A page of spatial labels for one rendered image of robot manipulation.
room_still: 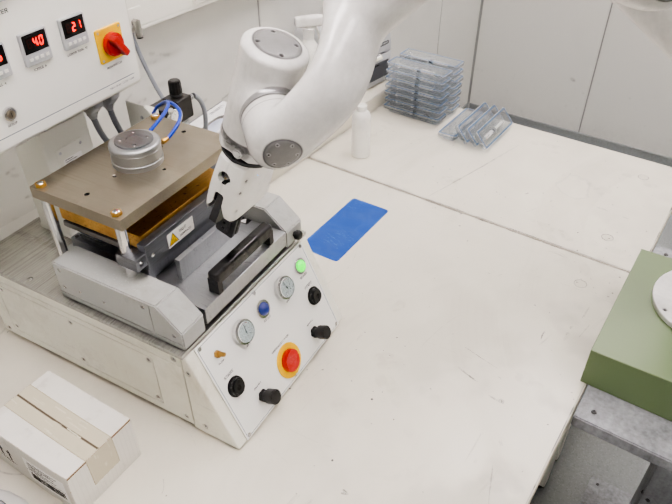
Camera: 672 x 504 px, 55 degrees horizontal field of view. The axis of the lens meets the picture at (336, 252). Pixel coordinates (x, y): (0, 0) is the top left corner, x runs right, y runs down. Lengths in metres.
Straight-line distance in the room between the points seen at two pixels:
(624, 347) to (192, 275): 0.72
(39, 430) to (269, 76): 0.62
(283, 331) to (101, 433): 0.33
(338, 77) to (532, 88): 2.77
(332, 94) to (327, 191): 0.89
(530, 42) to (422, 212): 1.97
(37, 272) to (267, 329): 0.40
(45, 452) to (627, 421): 0.90
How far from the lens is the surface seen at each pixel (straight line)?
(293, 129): 0.73
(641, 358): 1.18
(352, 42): 0.75
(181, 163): 1.04
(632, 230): 1.62
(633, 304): 1.27
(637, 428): 1.19
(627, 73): 3.31
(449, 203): 1.58
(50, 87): 1.10
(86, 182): 1.04
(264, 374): 1.09
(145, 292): 0.98
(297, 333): 1.14
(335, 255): 1.40
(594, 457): 2.10
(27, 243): 1.26
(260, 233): 1.04
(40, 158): 1.17
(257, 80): 0.78
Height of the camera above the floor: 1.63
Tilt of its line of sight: 38 degrees down
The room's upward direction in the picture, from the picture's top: straight up
